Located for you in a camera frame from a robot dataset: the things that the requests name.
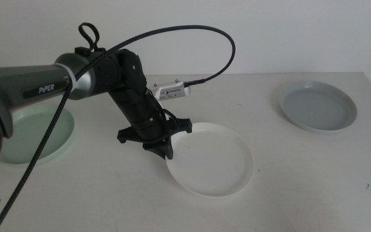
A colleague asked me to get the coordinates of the white shallow bowl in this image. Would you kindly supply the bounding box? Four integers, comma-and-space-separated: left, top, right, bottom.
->
165, 121, 255, 198

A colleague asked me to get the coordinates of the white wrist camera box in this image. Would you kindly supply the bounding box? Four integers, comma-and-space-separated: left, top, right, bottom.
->
151, 80, 192, 101

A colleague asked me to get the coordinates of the pale green shallow bowl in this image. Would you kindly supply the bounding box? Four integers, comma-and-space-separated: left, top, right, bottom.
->
0, 103, 76, 165

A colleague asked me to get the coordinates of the black braided camera cable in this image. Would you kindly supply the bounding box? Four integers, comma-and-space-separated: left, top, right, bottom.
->
0, 24, 237, 232

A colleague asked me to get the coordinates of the thin black looped cable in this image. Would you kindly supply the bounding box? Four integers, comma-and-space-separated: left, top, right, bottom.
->
78, 22, 101, 52

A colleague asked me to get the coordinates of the grey shallow bowl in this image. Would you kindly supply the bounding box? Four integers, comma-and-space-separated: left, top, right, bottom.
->
278, 80, 357, 134

